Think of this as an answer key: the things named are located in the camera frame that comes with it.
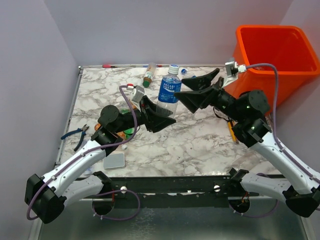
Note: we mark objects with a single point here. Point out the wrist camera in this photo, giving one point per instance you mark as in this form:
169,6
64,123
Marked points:
233,69
136,93

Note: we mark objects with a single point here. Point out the far blue label bottle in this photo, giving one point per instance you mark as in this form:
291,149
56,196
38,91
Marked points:
186,73

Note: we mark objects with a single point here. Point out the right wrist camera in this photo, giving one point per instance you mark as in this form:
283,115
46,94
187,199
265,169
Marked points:
233,69

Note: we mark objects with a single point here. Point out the blue red pen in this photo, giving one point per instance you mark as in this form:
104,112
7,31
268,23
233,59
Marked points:
158,65

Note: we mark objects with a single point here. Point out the green cap tea bottle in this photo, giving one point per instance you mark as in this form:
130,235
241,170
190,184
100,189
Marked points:
149,74

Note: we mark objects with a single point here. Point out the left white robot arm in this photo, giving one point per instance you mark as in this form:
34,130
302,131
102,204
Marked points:
45,195

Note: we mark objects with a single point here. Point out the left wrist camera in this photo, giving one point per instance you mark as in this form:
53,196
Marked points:
136,93

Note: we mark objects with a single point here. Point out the red marker pen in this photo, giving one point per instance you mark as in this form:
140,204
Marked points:
108,66

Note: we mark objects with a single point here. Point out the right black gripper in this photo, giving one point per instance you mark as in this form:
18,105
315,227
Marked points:
193,100

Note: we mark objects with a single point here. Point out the black base frame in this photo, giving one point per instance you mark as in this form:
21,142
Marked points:
166,192

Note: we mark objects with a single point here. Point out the yellow pencil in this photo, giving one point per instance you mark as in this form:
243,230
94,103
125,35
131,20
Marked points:
230,125

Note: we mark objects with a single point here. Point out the green plastic bottle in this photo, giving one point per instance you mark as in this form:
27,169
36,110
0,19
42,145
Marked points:
128,132

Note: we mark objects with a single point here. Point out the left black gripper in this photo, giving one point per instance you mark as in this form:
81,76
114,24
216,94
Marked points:
155,117

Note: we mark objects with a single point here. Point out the small blue label bottle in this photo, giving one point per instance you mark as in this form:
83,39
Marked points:
170,84

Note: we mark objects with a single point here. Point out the orange plastic bin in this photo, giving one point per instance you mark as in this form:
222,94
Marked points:
285,47

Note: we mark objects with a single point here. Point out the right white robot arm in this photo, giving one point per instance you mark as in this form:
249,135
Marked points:
300,187

